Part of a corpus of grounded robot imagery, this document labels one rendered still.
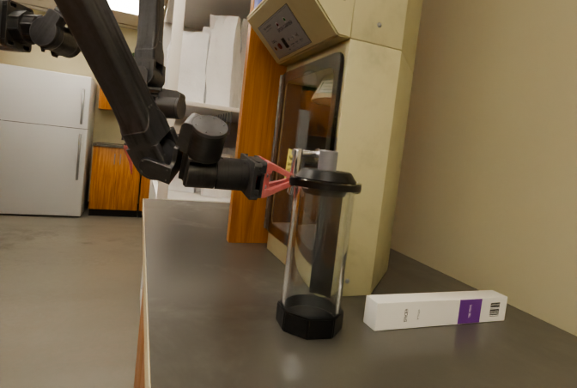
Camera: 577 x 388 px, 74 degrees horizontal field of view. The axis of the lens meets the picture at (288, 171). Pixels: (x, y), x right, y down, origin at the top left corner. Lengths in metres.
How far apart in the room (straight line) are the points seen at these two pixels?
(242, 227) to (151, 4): 0.62
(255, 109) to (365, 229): 0.45
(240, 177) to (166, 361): 0.30
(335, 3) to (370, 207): 0.37
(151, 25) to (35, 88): 4.60
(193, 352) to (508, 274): 0.69
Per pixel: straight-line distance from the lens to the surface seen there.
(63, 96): 5.58
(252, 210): 1.04
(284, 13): 0.82
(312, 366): 0.54
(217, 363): 0.53
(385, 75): 0.75
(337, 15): 0.72
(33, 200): 5.70
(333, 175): 0.55
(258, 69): 1.04
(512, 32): 1.05
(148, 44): 1.07
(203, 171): 0.65
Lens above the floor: 1.21
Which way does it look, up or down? 4 degrees down
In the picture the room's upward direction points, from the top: 6 degrees clockwise
